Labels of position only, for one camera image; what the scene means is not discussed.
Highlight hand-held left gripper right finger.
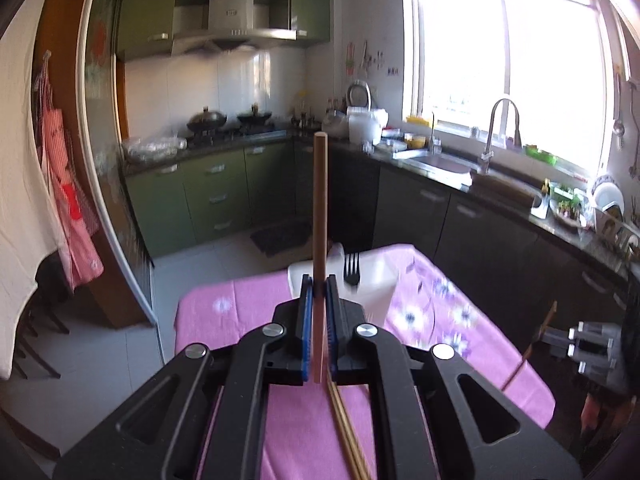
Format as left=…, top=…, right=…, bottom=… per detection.
left=325, top=275, right=583, bottom=480

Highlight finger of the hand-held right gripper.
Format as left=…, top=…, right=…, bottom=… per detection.
left=549, top=343, right=620, bottom=377
left=542, top=322, right=620, bottom=345

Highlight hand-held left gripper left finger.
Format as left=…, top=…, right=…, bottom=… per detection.
left=52, top=276, right=317, bottom=480

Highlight white utensil holder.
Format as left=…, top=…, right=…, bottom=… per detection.
left=287, top=242, right=401, bottom=331

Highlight black fork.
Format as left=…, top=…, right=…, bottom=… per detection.
left=342, top=252, right=362, bottom=287

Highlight pink floral tablecloth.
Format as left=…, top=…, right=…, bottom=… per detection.
left=175, top=242, right=557, bottom=480

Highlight dark floor mat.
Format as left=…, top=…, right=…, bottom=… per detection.
left=250, top=222, right=312, bottom=257

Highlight dish rack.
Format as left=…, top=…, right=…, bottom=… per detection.
left=590, top=200, right=640, bottom=263

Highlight dish of vegetables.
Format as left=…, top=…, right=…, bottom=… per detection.
left=549, top=185, right=589, bottom=224

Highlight white plate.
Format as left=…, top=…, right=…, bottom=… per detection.
left=592, top=175, right=626, bottom=217

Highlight dark lower cabinets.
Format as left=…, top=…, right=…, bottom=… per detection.
left=294, top=140, right=640, bottom=343

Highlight green lower cabinets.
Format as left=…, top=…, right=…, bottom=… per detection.
left=124, top=141, right=312, bottom=261

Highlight green cabinets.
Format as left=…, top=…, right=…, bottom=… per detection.
left=116, top=0, right=333, bottom=62
left=124, top=141, right=312, bottom=261

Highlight green box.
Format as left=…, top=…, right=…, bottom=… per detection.
left=522, top=144, right=557, bottom=165

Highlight steel sink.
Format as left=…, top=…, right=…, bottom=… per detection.
left=399, top=152, right=482, bottom=184

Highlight white plastic container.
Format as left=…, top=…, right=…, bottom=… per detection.
left=347, top=107, right=389, bottom=146

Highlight white rice cooker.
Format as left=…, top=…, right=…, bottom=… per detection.
left=322, top=80, right=373, bottom=139

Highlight row of condiment bottles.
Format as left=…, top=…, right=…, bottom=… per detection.
left=290, top=92, right=347, bottom=129

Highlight black gas stove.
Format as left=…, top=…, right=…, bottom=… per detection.
left=186, top=127, right=289, bottom=149

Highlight small steel faucet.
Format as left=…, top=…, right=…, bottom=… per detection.
left=428, top=112, right=442, bottom=157

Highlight hanging ladle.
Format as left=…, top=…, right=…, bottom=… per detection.
left=613, top=66, right=626, bottom=137

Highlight black wok with lid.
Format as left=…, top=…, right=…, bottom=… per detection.
left=187, top=105, right=229, bottom=134

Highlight tall steel faucet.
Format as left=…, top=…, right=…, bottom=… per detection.
left=479, top=97, right=524, bottom=175

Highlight kitchen window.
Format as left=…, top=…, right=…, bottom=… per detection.
left=404, top=0, right=632, bottom=182

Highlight dark wooden chair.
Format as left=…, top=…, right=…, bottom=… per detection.
left=9, top=254, right=71, bottom=382

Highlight sliding glass door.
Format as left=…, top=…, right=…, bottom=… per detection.
left=75, top=0, right=162, bottom=327

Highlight red checkered apron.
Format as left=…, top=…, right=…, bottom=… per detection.
left=32, top=51, right=104, bottom=289

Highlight steel range hood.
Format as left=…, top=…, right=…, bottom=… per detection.
left=171, top=0, right=302, bottom=57

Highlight white hanging cloth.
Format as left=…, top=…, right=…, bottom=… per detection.
left=0, top=0, right=69, bottom=382

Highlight green upper cabinets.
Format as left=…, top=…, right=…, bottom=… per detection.
left=116, top=0, right=333, bottom=62

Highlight wall stickers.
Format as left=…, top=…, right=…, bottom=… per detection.
left=345, top=39, right=402, bottom=79

